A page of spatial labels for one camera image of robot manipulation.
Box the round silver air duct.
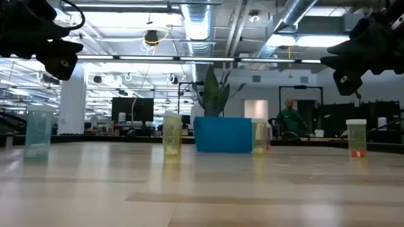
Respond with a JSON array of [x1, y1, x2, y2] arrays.
[[181, 0, 216, 57]]

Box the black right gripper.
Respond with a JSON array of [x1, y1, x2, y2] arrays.
[[320, 15, 404, 97]]

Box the black metal frame stand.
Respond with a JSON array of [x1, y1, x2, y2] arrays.
[[278, 84, 324, 139]]

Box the large teal pill bottle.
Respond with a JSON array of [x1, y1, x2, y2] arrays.
[[24, 105, 54, 161]]

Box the long ceiling light bar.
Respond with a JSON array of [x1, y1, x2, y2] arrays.
[[0, 54, 321, 64]]

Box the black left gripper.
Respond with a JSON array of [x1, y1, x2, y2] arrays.
[[0, 0, 85, 81]]

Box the yellow-green bottle white pills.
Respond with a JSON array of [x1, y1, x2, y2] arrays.
[[162, 111, 183, 156]]

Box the blue plastic basket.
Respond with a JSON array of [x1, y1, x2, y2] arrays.
[[193, 116, 253, 154]]

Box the black ceiling device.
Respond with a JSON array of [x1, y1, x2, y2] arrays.
[[144, 29, 160, 47]]

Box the yellow pill bottle white lid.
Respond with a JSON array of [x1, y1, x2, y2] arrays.
[[251, 118, 268, 154]]

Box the green pill bottle red pills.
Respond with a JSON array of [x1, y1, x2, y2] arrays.
[[345, 119, 368, 159]]

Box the person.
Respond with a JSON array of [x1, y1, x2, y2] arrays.
[[275, 99, 306, 138]]

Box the black computer monitor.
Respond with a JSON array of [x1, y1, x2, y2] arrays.
[[111, 96, 155, 122]]

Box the black table edge rail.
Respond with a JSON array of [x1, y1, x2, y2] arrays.
[[0, 134, 404, 155]]

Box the green potted plant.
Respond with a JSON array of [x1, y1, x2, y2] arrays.
[[191, 64, 247, 118]]

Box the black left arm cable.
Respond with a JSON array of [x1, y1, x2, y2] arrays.
[[61, 0, 86, 32]]

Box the white square column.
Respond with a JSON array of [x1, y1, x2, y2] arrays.
[[57, 62, 88, 136]]

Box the black cabinet row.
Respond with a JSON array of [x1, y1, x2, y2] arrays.
[[318, 100, 402, 139]]

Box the black office chair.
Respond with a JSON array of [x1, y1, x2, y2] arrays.
[[267, 117, 300, 141]]

